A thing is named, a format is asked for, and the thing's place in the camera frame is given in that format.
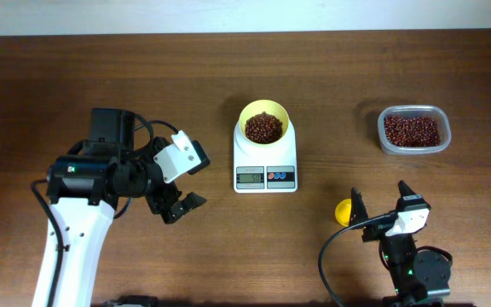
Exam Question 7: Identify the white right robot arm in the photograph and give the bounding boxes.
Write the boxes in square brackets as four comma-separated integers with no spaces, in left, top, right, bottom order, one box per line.
[349,181,453,306]

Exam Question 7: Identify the yellow plastic bowl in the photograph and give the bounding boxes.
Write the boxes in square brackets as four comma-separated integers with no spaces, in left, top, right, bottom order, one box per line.
[238,100,291,146]

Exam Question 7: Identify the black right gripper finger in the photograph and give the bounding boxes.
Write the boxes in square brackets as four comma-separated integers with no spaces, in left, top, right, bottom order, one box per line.
[397,180,423,203]
[349,188,368,229]

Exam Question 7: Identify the black camera cable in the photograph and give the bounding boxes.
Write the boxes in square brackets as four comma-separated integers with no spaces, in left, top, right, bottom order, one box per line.
[30,113,182,307]
[317,214,398,307]

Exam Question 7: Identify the black left camera cable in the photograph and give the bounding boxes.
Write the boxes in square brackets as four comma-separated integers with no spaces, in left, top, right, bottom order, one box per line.
[30,113,182,307]

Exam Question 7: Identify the white digital kitchen scale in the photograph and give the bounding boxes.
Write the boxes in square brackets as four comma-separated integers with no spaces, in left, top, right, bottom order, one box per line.
[233,121,298,194]

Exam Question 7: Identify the red beans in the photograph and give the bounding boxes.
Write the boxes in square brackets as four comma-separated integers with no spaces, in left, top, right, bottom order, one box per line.
[384,116,441,148]

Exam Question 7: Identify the clear plastic container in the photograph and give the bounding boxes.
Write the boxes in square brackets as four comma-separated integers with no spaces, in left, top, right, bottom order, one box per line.
[378,105,452,155]

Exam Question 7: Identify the black right camera cable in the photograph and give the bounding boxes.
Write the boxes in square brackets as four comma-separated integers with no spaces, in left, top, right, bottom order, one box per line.
[317,214,398,307]

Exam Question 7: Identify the orange measuring scoop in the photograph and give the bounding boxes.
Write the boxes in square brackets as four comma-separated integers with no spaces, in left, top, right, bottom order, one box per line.
[334,199,352,227]

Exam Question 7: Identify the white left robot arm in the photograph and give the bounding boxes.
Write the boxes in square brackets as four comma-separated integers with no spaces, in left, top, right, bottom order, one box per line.
[31,108,211,306]

